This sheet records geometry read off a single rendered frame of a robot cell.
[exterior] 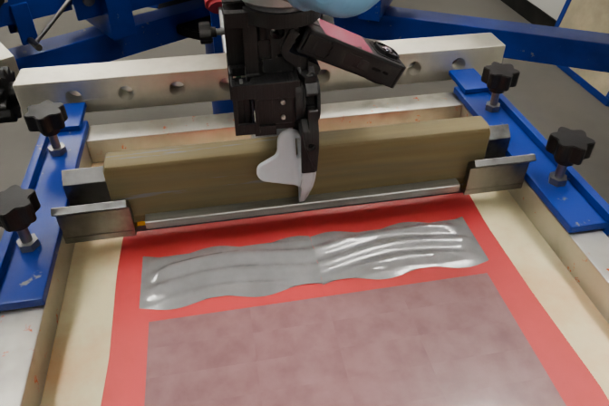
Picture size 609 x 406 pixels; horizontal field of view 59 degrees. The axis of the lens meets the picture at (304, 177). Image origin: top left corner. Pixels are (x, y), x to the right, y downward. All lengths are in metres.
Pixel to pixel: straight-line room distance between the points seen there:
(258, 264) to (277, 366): 0.12
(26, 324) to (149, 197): 0.16
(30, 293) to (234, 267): 0.19
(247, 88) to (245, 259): 0.19
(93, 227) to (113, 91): 0.24
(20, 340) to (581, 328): 0.50
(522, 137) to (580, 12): 2.65
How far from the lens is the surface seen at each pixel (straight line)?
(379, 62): 0.52
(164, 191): 0.57
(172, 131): 0.72
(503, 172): 0.65
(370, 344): 0.51
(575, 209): 0.63
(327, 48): 0.50
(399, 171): 0.60
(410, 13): 1.27
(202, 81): 0.76
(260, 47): 0.50
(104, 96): 0.78
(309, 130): 0.50
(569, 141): 0.62
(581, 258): 0.61
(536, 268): 0.62
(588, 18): 3.30
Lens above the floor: 1.37
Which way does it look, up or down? 38 degrees down
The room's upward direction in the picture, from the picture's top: straight up
